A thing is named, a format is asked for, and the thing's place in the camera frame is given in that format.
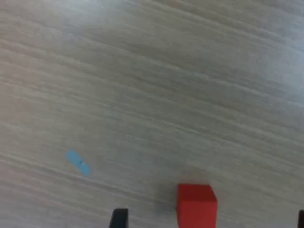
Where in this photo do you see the red cube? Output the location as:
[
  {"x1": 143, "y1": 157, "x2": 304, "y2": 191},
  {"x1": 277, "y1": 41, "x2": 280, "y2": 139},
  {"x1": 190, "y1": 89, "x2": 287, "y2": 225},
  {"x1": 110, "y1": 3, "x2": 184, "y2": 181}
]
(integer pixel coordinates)
[{"x1": 177, "y1": 184, "x2": 218, "y2": 228}]

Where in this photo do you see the small blue tape mark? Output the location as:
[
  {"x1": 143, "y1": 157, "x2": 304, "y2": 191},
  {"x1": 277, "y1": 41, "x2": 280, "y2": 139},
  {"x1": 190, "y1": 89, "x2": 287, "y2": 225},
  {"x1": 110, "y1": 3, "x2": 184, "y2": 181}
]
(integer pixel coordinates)
[{"x1": 66, "y1": 149, "x2": 93, "y2": 177}]

